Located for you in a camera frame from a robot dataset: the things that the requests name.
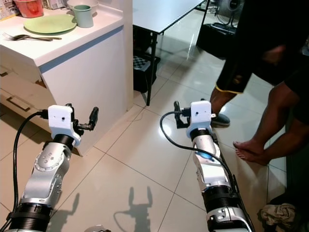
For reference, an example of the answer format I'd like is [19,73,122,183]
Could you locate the light green round plate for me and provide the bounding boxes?
[24,14,77,35]

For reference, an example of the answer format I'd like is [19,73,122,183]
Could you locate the white counter cabinet with drawers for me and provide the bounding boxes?
[0,4,134,156]

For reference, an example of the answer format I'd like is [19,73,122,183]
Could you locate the grey slipper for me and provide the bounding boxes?
[211,113,231,128]

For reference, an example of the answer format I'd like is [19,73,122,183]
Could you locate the black box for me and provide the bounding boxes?
[196,22,240,61]

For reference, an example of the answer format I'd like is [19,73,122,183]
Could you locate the pale green mug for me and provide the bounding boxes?
[73,5,94,29]

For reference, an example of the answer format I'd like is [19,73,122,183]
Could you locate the metal fork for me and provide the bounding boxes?
[2,32,52,43]

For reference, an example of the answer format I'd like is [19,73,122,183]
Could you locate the white table with black legs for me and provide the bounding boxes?
[133,0,206,106]

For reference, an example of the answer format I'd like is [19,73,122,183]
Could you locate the white food package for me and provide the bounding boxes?
[42,0,71,10]

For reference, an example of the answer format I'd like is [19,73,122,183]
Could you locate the grey robot foot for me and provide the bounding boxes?
[84,225,112,232]

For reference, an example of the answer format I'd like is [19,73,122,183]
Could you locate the white bowl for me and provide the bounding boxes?
[67,0,99,14]

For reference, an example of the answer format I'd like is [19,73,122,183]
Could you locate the person in black shorts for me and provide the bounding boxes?
[210,0,309,166]

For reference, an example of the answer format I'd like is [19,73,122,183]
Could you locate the black fan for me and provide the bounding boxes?
[215,0,245,25]

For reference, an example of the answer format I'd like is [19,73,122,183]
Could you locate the colourful food package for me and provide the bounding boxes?
[0,0,18,21]

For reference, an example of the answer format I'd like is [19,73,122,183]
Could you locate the crumpled beige cloth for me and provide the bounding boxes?
[256,202,298,232]

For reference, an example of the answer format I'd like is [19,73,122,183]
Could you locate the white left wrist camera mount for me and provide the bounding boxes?
[48,105,76,145]

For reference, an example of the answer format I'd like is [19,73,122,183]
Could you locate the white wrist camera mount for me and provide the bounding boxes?
[48,105,76,145]
[188,100,214,141]

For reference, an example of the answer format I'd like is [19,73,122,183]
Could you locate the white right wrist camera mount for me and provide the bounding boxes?
[188,100,214,141]

